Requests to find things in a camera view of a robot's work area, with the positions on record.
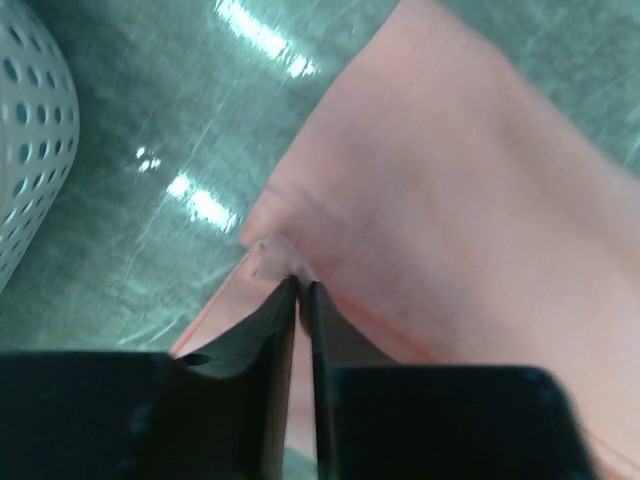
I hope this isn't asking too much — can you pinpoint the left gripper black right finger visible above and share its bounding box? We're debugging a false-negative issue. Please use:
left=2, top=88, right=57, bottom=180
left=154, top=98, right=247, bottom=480
left=307, top=282, right=598, bottom=479

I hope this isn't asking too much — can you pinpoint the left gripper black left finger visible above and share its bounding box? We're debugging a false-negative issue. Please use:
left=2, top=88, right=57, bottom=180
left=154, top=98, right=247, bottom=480
left=1, top=277, right=298, bottom=479

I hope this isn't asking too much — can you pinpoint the salmon orange t shirt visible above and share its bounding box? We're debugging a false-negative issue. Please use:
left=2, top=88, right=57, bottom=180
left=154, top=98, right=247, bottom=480
left=173, top=1, right=639, bottom=479

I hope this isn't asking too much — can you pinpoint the white laundry basket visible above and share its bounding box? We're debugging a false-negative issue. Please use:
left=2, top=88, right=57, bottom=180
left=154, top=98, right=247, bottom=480
left=0, top=1, right=80, bottom=286

